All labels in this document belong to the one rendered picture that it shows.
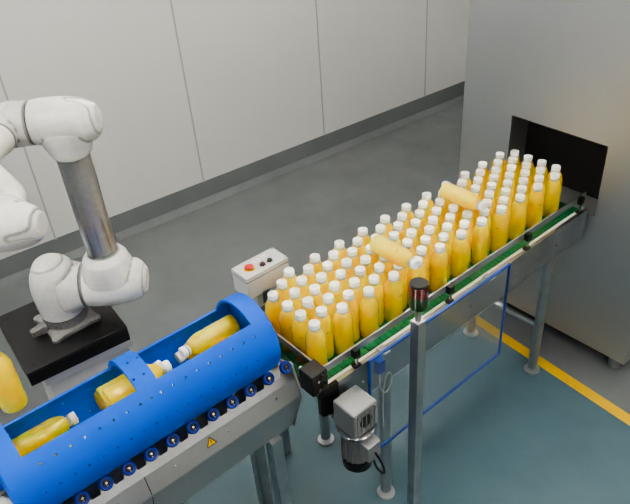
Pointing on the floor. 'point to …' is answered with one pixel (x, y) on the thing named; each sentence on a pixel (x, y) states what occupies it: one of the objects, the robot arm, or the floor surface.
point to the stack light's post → (415, 408)
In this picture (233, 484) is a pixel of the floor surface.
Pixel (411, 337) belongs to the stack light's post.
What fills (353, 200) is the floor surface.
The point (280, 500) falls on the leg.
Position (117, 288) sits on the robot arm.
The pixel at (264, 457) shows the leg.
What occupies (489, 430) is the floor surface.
